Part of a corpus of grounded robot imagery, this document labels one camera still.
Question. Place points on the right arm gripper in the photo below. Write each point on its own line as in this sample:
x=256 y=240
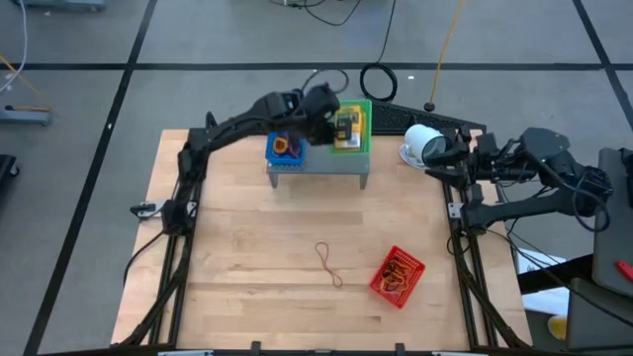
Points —
x=482 y=158

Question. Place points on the small red tool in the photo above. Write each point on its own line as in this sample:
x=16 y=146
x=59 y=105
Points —
x=625 y=271

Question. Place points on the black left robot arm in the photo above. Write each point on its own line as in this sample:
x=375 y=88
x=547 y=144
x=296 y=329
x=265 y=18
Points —
x=232 y=126

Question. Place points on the green plastic basket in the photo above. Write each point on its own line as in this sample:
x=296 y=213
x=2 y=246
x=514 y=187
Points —
x=368 y=128

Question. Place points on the blue plastic basket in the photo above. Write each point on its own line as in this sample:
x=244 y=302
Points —
x=284 y=159

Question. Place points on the yellow object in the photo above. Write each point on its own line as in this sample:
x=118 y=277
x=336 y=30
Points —
x=558 y=329

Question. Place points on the black perforated panel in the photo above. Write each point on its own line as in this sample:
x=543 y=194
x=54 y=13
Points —
x=395 y=121

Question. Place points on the grey floor object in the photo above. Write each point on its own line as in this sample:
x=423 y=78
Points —
x=59 y=4

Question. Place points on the red rubber band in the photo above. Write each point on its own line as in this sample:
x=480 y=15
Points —
x=393 y=269
x=324 y=262
x=401 y=278

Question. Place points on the grey perforated metal shelf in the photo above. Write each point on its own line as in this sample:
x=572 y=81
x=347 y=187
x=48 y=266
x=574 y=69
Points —
x=326 y=165

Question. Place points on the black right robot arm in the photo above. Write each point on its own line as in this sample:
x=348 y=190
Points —
x=519 y=210

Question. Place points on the black floor object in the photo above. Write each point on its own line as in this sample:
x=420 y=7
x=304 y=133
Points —
x=7 y=165

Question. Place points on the grey floor base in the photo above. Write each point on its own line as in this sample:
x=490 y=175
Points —
x=25 y=116

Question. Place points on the orange rubber band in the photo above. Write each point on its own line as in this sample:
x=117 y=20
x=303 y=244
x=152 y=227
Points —
x=388 y=287

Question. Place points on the white sheet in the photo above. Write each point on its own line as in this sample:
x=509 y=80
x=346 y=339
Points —
x=549 y=301

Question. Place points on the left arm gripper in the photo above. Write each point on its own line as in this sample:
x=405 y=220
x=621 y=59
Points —
x=319 y=114

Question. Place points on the grey furniture panel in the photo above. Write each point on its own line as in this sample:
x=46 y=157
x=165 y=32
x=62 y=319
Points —
x=618 y=237
x=598 y=321

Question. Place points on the red plastic basket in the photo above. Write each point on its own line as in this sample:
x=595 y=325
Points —
x=418 y=272

